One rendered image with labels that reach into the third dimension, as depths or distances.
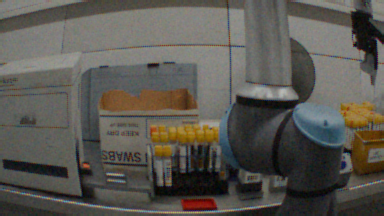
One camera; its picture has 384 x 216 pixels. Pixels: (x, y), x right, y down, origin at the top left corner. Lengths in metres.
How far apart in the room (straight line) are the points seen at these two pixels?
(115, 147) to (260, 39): 0.65
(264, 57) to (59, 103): 0.45
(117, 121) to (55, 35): 0.47
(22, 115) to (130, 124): 0.42
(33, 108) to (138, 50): 0.70
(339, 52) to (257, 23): 1.00
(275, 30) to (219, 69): 0.89
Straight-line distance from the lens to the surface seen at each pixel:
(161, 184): 1.48
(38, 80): 1.36
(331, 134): 1.04
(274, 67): 1.12
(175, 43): 1.98
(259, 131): 1.12
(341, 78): 2.10
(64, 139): 1.37
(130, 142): 1.66
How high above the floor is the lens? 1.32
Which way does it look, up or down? 10 degrees down
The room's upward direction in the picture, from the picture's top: straight up
